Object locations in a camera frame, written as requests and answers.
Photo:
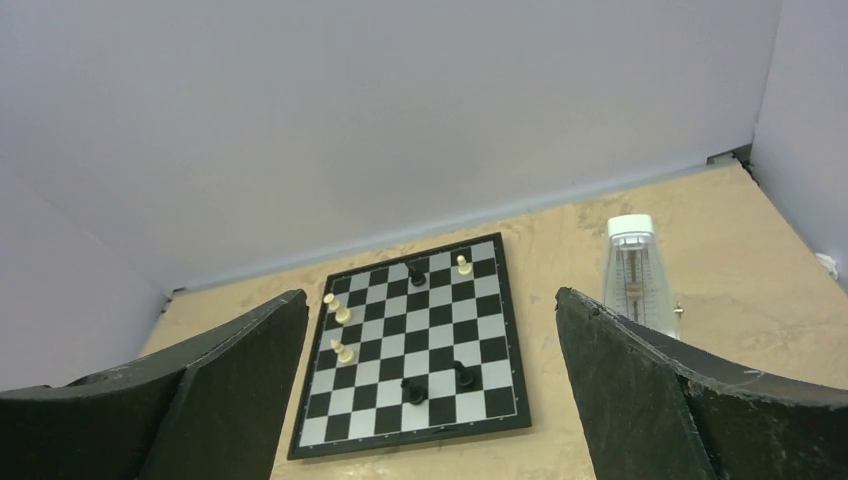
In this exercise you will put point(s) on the white chess piece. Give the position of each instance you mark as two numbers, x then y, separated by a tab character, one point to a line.
345	354
342	313

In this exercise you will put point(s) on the black chess piece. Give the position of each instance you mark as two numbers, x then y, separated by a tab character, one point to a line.
413	392
417	276
465	377

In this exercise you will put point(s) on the black chess piece near left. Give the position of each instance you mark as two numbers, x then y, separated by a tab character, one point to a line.
413	392

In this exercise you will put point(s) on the black and silver chessboard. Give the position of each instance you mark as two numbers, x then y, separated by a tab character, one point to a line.
400	331

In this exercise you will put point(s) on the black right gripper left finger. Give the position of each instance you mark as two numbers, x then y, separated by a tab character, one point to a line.
209	407

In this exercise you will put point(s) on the white chess piece left upper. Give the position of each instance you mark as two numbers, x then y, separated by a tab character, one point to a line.
342	313

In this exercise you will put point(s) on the black chess piece near right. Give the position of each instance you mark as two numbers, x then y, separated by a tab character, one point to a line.
465	377

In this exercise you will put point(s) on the white chess piece left lower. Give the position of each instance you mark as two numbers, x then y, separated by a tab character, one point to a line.
345	354

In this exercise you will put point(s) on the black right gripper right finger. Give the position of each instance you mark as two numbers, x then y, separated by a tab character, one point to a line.
654	407

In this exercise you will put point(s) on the black chess piece far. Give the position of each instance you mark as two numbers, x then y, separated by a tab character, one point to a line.
417	276

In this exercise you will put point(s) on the white translucent metronome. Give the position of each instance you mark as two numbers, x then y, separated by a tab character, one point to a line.
635	282

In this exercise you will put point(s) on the white chess pawn far right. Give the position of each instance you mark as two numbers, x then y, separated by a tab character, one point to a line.
464	267

